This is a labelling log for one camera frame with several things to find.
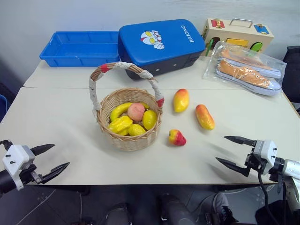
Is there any blue chair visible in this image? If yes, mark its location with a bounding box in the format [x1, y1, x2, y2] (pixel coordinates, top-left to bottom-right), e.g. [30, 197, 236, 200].
[0, 93, 10, 123]

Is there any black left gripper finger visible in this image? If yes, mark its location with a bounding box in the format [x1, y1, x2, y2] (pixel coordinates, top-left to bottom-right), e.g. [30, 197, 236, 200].
[31, 143, 56, 157]
[41, 161, 71, 185]

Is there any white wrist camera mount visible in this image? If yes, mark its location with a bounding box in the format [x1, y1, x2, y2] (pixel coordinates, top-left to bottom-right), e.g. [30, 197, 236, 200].
[1, 144, 36, 191]
[253, 139, 278, 175]

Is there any black chair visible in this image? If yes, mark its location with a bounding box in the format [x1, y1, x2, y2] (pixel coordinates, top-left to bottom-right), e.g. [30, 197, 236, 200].
[282, 45, 300, 104]

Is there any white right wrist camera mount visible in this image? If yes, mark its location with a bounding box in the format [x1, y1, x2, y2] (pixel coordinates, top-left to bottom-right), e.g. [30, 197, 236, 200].
[253, 139, 278, 175]

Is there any blue plastic bin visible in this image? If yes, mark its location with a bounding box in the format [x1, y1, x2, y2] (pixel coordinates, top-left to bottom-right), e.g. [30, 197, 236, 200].
[39, 31, 120, 68]

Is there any wooden lock toy box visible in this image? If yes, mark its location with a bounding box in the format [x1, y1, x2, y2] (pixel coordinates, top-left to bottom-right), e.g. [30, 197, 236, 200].
[202, 17, 275, 56]

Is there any small red yellow toy apple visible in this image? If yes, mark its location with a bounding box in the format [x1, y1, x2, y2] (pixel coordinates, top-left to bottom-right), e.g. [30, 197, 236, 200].
[167, 129, 188, 147]

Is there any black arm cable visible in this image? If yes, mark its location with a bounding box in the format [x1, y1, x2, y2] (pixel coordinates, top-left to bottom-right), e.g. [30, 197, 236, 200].
[257, 172, 289, 225]
[0, 139, 13, 151]

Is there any dark rounded shape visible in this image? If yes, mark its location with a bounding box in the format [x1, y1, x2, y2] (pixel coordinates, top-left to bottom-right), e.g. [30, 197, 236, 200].
[103, 202, 132, 225]

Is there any blue cartoon print case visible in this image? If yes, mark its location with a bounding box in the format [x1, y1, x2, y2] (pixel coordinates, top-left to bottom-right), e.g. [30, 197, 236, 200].
[117, 18, 207, 82]

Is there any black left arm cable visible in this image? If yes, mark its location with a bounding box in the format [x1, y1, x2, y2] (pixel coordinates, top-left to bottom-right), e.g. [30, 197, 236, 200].
[0, 139, 13, 151]

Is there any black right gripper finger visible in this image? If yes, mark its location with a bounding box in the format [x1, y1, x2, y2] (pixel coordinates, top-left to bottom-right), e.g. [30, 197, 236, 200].
[215, 157, 250, 178]
[223, 135, 256, 147]

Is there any orange canvas shoe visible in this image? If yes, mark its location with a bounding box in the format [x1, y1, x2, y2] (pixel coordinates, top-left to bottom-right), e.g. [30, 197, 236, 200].
[215, 59, 282, 96]
[219, 48, 282, 79]

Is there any yellow toy starfruit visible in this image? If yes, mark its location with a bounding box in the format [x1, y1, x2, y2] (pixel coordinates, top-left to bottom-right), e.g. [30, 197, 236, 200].
[107, 116, 134, 136]

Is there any grey black shoe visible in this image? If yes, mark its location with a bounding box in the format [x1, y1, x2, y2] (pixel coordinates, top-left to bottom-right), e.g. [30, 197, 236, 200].
[205, 192, 239, 225]

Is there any clear plastic shoe bag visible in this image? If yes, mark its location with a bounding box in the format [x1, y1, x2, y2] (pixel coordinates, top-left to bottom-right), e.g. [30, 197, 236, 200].
[202, 41, 288, 99]

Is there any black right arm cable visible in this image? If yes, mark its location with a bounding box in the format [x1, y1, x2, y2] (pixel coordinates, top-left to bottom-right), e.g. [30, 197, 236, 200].
[257, 172, 289, 225]

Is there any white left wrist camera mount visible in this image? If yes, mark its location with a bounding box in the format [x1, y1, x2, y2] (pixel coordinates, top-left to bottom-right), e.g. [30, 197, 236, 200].
[1, 144, 36, 191]

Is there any pink toy peach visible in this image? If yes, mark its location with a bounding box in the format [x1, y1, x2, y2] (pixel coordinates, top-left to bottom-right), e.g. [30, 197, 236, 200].
[127, 103, 144, 122]

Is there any long yellow red toy mango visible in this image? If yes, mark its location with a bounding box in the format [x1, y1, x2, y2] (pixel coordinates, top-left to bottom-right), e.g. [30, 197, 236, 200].
[195, 104, 216, 131]

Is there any plump yellow red toy mango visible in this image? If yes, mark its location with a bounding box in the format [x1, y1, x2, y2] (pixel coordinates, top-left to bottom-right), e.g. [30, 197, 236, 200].
[172, 88, 190, 113]

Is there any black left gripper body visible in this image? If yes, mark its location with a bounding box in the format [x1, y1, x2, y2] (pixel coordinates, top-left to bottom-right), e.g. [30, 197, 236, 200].
[19, 164, 44, 186]

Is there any wicker basket with wrapped handle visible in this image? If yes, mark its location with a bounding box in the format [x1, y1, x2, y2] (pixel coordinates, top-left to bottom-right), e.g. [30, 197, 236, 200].
[88, 62, 165, 152]

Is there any yellow toy banana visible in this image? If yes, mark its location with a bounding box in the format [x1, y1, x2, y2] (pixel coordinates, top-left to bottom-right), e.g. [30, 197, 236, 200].
[110, 102, 150, 122]

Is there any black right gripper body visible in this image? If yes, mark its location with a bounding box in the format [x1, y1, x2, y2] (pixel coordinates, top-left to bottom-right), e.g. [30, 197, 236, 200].
[244, 146, 270, 177]

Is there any yellow toy lemon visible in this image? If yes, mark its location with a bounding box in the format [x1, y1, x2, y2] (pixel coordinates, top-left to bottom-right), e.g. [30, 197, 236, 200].
[127, 123, 147, 137]
[142, 109, 158, 131]

